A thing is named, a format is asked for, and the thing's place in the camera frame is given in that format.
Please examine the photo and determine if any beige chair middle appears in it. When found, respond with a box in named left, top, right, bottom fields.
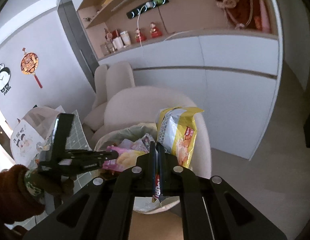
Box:
left=83, top=61, right=135, bottom=132

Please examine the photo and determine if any red doll figurine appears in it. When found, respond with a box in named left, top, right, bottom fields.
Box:
left=135, top=28, right=147, bottom=43
left=150, top=22, right=163, bottom=38

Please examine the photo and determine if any white mesh food cover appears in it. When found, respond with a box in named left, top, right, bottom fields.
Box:
left=10, top=106, right=65, bottom=166

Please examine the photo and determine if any red snack wrapper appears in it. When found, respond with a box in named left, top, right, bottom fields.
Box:
left=152, top=174, right=161, bottom=203

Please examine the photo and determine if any yellow chip bag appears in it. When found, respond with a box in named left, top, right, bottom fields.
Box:
left=156, top=107, right=204, bottom=168

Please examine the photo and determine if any brown gloved left hand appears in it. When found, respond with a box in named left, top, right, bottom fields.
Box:
left=0, top=164, right=76, bottom=239

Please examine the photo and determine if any panda wall clock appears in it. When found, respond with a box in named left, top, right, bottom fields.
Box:
left=0, top=63, right=11, bottom=95

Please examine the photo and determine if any red doll figurine left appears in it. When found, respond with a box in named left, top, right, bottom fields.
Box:
left=135, top=28, right=147, bottom=43

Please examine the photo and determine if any pink snack wrapper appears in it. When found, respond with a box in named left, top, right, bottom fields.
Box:
left=102, top=145, right=148, bottom=173

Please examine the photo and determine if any white cabinet with shelves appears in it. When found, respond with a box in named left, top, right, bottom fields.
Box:
left=72, top=0, right=283, bottom=159

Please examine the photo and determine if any white charging cable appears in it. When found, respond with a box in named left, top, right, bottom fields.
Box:
left=136, top=0, right=196, bottom=49

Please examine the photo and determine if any red doll figurine right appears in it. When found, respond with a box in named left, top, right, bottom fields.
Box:
left=150, top=22, right=163, bottom=38

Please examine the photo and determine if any beige chair far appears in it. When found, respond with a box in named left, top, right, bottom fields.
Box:
left=92, top=64, right=108, bottom=109

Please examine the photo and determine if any white canister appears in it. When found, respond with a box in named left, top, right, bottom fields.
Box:
left=120, top=31, right=131, bottom=46

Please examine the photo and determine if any large plush doll decoration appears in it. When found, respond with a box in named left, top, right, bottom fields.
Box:
left=215, top=0, right=271, bottom=34

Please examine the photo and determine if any red chinese knot ornament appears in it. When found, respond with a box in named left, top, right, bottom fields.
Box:
left=20, top=48, right=43, bottom=89

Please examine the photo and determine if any beige chair near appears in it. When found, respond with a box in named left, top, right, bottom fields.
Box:
left=90, top=86, right=211, bottom=178

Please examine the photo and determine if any beige chair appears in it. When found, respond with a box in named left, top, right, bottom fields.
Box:
left=90, top=86, right=211, bottom=178
left=83, top=61, right=135, bottom=132
left=92, top=64, right=108, bottom=109

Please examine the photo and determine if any white cup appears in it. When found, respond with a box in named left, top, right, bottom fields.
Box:
left=113, top=37, right=124, bottom=50

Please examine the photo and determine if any black wall socket strip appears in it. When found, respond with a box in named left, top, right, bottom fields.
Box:
left=126, top=0, right=169, bottom=20

